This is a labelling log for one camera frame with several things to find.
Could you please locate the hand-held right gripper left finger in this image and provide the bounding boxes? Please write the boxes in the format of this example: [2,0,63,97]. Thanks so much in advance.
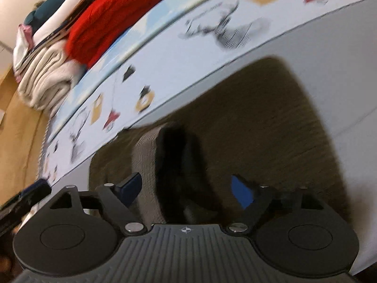
[49,172,148,237]

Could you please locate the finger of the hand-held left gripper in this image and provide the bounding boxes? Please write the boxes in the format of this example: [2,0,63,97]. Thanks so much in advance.
[0,178,51,237]

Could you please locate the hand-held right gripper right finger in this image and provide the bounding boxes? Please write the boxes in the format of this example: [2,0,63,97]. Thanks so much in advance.
[228,175,325,236]

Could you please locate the brown corduroy pants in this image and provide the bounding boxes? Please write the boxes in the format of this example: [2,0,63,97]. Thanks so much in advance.
[88,56,355,234]

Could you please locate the cream folded blanket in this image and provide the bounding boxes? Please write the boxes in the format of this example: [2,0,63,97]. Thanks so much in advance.
[17,46,86,119]

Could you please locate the deer print bed sheet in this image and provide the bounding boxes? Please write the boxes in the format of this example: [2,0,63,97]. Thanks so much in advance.
[38,0,373,184]

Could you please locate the blue leaf print blanket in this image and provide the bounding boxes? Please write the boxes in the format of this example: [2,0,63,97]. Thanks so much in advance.
[47,0,246,133]

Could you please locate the pink and white cloth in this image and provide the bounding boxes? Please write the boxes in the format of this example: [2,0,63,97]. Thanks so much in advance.
[12,24,33,65]

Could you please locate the dark patterned folded cloth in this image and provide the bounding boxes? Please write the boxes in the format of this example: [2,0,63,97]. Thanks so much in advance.
[18,0,107,74]

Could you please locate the red fleece blanket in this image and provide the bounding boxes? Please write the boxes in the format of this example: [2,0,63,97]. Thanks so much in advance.
[65,0,164,69]

